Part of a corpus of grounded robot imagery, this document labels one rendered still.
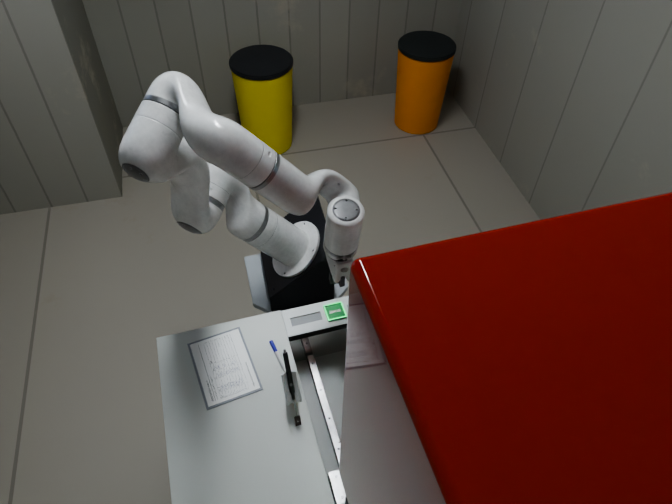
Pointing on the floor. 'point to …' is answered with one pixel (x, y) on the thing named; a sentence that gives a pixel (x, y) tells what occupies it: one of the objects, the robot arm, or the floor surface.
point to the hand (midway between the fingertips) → (335, 277)
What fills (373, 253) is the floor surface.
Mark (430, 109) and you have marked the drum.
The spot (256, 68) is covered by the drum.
